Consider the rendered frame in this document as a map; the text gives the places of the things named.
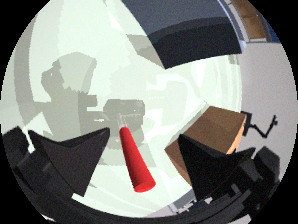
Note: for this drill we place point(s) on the red tapered peg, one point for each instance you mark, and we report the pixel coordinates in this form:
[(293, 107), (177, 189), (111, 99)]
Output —
[(142, 181)]

